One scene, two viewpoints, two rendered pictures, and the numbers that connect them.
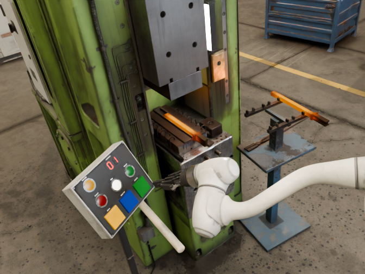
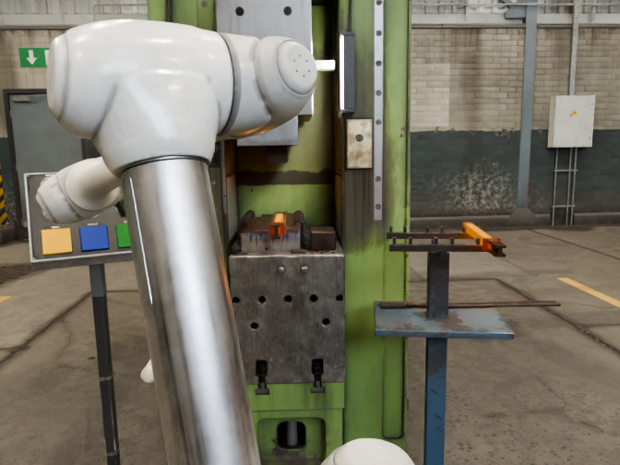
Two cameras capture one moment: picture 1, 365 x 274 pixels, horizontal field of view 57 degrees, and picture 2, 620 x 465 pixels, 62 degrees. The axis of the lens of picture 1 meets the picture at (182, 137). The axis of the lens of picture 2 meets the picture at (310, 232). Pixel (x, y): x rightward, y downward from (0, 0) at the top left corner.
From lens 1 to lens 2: 1.32 m
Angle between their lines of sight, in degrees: 38
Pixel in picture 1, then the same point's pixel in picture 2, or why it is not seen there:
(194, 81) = (282, 129)
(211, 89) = (343, 181)
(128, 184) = (110, 220)
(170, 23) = (250, 27)
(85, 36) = not seen: hidden behind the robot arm
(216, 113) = (352, 232)
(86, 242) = (144, 413)
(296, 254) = not seen: outside the picture
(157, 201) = not seen: hidden behind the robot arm
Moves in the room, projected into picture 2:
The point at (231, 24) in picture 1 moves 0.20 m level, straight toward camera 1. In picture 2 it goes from (395, 85) to (362, 79)
